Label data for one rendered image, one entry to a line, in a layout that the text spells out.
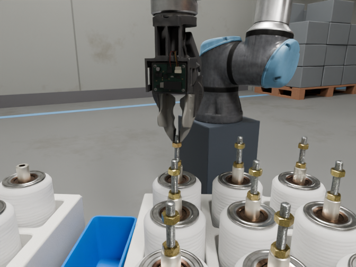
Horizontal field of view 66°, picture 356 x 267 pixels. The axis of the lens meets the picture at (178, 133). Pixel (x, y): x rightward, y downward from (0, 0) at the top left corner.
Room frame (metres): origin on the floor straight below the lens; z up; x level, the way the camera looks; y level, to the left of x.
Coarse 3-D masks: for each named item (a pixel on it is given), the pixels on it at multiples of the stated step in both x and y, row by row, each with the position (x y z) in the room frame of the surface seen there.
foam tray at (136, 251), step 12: (144, 204) 0.51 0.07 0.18; (204, 204) 0.51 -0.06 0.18; (144, 216) 0.47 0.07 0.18; (216, 228) 0.43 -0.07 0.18; (132, 240) 0.40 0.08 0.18; (216, 240) 0.41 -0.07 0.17; (288, 240) 0.41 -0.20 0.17; (132, 252) 0.37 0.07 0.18; (144, 252) 0.37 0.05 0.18; (216, 252) 0.37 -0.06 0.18; (132, 264) 0.34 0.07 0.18; (216, 264) 0.34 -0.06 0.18
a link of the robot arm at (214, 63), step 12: (228, 36) 0.76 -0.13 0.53; (204, 48) 0.78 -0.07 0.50; (216, 48) 0.76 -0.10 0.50; (228, 48) 0.75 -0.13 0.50; (204, 60) 0.78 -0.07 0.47; (216, 60) 0.75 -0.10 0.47; (228, 60) 0.73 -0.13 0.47; (204, 72) 0.78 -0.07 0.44; (216, 72) 0.76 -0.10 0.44; (228, 72) 0.73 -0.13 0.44; (204, 84) 0.78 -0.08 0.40; (216, 84) 0.76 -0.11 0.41; (228, 84) 0.76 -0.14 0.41
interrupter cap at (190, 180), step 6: (162, 174) 0.50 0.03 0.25; (168, 174) 0.50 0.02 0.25; (186, 174) 0.50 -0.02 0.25; (192, 174) 0.50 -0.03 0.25; (162, 180) 0.48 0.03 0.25; (168, 180) 0.48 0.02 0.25; (186, 180) 0.48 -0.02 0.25; (192, 180) 0.48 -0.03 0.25; (168, 186) 0.45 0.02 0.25; (180, 186) 0.45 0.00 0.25; (186, 186) 0.45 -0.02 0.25
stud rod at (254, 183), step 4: (256, 160) 0.37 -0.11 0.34; (256, 164) 0.36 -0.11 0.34; (256, 168) 0.36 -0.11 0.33; (252, 176) 0.36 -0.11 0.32; (256, 176) 0.36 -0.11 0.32; (252, 180) 0.36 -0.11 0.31; (256, 180) 0.36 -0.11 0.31; (252, 184) 0.36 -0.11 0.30; (256, 184) 0.36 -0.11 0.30; (252, 188) 0.36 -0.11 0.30; (256, 188) 0.36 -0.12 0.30; (252, 192) 0.36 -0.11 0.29; (256, 192) 0.36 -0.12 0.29
